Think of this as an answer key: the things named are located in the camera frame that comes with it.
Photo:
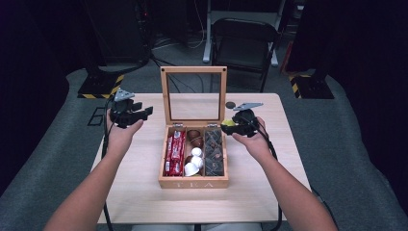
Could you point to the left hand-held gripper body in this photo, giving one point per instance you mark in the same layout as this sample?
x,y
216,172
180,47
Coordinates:
x,y
123,115

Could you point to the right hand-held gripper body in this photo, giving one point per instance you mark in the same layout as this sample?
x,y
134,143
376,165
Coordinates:
x,y
247,123

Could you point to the yellow-green capsule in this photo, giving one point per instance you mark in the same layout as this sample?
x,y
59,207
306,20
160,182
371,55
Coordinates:
x,y
228,122

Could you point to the wooden compartment box with lid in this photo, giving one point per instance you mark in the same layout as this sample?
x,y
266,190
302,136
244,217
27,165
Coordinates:
x,y
193,184

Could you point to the person's left hand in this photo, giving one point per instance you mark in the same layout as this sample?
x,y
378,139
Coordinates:
x,y
120,138

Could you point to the person's right hand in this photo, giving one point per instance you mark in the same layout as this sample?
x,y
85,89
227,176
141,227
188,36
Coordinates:
x,y
258,144

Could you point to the dark round disc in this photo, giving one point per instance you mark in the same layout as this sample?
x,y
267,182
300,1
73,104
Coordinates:
x,y
230,104

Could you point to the pile of dark tea bags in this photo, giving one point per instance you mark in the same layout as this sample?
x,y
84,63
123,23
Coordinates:
x,y
214,154

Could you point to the brown coffee capsule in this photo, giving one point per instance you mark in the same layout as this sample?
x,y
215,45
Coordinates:
x,y
193,134
188,159
198,142

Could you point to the black yellow striped stand base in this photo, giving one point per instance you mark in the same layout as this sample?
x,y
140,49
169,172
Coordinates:
x,y
99,86
309,87

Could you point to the white coffee capsule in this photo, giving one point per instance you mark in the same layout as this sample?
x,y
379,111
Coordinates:
x,y
198,162
197,151
190,170

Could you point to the red stick packet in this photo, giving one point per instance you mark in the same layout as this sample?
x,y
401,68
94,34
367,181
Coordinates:
x,y
168,154
178,146
176,168

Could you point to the black folding chair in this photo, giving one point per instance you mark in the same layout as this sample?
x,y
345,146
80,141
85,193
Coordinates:
x,y
245,48

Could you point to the black equipment tower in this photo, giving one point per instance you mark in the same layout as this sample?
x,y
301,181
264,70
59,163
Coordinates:
x,y
118,32

